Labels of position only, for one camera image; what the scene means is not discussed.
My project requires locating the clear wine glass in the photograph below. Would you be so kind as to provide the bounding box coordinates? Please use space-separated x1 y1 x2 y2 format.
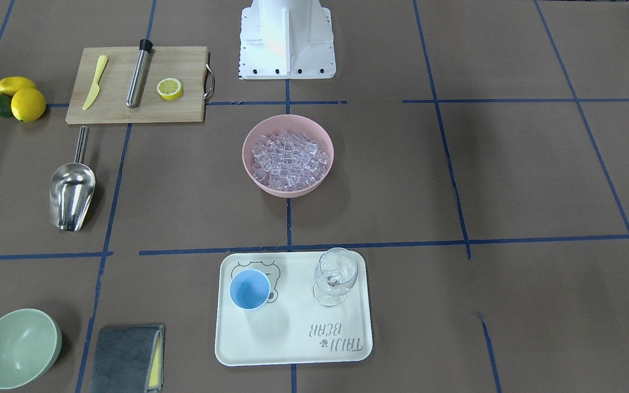
312 248 359 307

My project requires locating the yellow plastic knife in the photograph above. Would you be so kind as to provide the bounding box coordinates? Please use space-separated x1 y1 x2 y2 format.
82 55 108 110

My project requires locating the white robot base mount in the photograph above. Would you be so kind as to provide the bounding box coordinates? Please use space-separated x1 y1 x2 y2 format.
238 1 337 80

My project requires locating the steel muddler black cap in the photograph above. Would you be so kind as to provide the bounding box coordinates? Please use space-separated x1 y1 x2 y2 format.
126 38 154 109

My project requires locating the blue plastic cup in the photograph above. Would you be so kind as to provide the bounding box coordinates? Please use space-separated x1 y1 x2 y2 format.
229 269 271 311

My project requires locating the yellow lemon round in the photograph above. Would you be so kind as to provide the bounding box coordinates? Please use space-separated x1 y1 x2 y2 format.
11 87 47 123

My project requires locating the stainless steel ice scoop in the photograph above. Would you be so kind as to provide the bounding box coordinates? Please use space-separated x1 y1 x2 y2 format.
49 126 97 232

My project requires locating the lemon half slice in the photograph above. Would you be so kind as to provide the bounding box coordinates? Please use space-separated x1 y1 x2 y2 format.
156 78 184 100

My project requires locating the green bowl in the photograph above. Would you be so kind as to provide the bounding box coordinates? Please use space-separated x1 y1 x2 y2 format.
0 308 62 390

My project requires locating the wooden cutting board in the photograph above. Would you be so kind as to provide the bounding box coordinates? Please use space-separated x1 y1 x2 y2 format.
66 46 216 125

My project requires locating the grey yellow folded cloth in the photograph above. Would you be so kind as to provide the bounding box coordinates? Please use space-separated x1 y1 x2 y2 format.
90 324 165 392

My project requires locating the pink bowl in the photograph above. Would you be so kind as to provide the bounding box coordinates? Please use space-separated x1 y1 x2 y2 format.
242 114 335 198

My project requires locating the yellow lemon upper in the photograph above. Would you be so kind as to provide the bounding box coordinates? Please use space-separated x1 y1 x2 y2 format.
0 75 37 97

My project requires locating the cream bear tray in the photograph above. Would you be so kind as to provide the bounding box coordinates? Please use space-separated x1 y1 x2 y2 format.
215 252 373 366

